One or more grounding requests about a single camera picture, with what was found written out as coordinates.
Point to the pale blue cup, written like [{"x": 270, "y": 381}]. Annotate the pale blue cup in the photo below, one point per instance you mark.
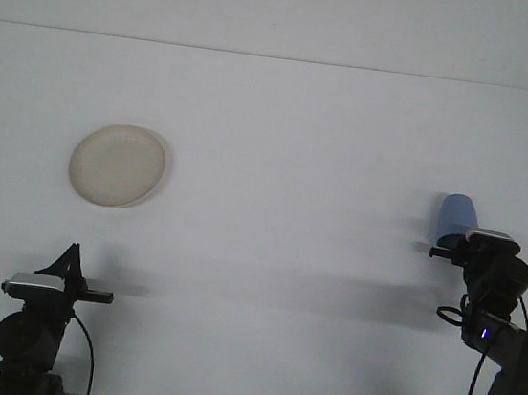
[{"x": 457, "y": 214}]

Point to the pale round plate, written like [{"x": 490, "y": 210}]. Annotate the pale round plate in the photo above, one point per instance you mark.
[{"x": 118, "y": 165}]

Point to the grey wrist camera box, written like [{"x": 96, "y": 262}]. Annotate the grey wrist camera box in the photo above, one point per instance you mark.
[
  {"x": 490, "y": 236},
  {"x": 34, "y": 284}
]

